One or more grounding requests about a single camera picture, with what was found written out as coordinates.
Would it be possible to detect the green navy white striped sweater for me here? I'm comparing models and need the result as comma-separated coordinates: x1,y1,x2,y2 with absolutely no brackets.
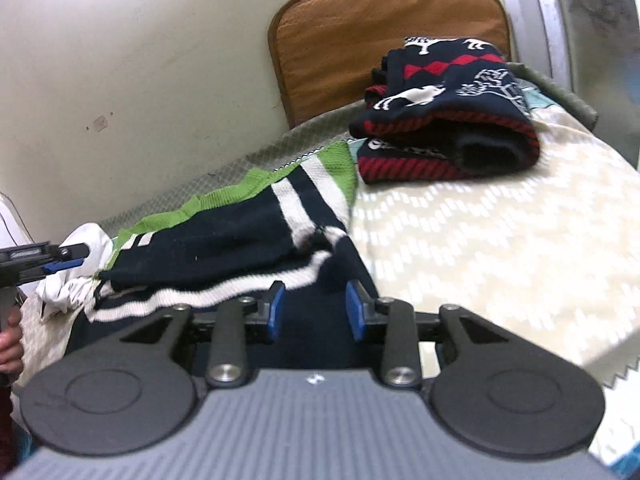
66,141,381,370

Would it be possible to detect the person's left hand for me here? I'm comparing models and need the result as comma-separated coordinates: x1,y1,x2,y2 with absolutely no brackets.
0,306,24,377

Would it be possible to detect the white garment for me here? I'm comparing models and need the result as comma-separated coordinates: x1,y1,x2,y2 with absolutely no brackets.
35,222,114,321

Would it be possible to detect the patterned bed sheet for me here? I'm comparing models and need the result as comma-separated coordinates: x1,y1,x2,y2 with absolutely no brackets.
8,62,640,476

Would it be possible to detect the navy red patterned folded sweater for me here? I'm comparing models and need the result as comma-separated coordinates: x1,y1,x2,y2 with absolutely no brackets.
349,37,540,184

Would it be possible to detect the brown seat cushion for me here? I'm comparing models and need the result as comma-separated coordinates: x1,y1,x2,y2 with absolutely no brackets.
268,0,512,127

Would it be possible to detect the frosted glass window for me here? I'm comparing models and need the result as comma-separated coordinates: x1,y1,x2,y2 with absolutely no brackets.
502,0,639,167

